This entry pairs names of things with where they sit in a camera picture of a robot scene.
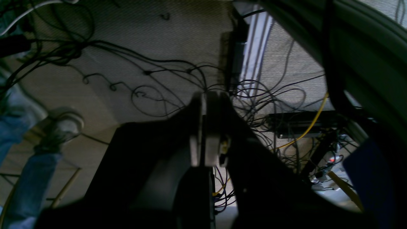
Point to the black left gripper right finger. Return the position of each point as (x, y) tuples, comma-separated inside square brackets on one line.
[(269, 195)]

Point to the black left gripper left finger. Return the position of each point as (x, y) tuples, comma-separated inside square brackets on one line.
[(140, 180)]

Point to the black power strip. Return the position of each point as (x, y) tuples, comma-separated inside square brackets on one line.
[(293, 125)]

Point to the grey sneaker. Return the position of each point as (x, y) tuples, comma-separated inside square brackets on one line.
[(59, 132)]

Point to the aluminium frame rail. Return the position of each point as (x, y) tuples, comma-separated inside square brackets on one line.
[(247, 45)]

